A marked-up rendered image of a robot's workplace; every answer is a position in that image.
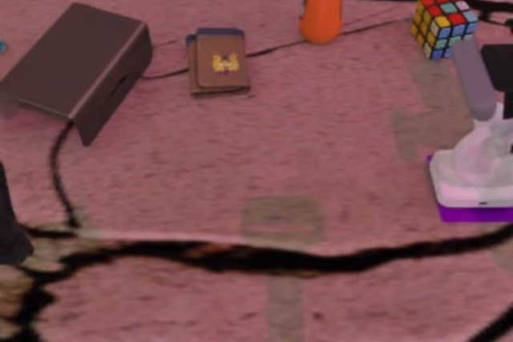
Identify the thin black cable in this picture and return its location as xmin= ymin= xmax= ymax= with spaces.
xmin=140 ymin=17 xmax=414 ymax=80

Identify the pink tablecloth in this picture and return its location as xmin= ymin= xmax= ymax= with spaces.
xmin=0 ymin=0 xmax=513 ymax=342

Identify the brown wallet with yellow emblem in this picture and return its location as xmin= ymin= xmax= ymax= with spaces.
xmin=185 ymin=27 xmax=252 ymax=98

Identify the orange bottle with beige cap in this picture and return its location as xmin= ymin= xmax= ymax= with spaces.
xmin=298 ymin=0 xmax=345 ymax=46

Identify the black device block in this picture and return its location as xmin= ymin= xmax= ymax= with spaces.
xmin=479 ymin=43 xmax=513 ymax=121

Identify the multicoloured puzzle cube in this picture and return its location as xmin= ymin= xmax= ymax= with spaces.
xmin=410 ymin=0 xmax=480 ymax=61

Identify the dark brown rectangular box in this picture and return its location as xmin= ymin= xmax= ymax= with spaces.
xmin=0 ymin=2 xmax=154 ymax=147

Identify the thick black cable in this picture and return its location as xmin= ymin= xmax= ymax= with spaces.
xmin=23 ymin=221 xmax=513 ymax=279

